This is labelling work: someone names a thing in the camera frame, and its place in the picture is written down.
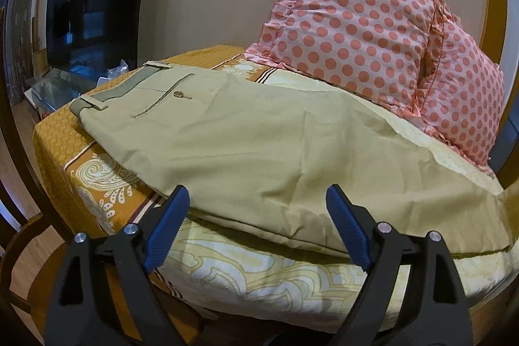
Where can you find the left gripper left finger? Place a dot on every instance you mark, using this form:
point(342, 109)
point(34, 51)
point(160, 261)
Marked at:
point(82, 308)

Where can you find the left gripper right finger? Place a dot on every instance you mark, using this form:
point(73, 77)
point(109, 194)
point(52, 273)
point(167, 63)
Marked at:
point(412, 295)

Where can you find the beige khaki pants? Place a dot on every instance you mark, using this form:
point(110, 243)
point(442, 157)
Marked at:
point(259, 159)

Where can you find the wooden chair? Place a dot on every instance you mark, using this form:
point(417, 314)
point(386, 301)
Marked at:
point(30, 252)

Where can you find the cream patterned bedspread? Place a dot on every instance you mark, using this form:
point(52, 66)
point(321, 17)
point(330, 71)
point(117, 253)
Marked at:
point(226, 270)

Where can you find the glass tv stand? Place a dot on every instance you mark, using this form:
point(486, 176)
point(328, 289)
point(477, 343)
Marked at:
point(58, 86)

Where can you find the pink polka dot pillow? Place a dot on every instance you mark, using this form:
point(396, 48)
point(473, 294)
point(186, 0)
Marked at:
point(373, 48)

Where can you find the black television screen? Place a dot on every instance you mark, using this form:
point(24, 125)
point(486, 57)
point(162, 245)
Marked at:
point(90, 37)

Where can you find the wooden framed glass door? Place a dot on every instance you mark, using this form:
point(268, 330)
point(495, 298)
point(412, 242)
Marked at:
point(500, 42)

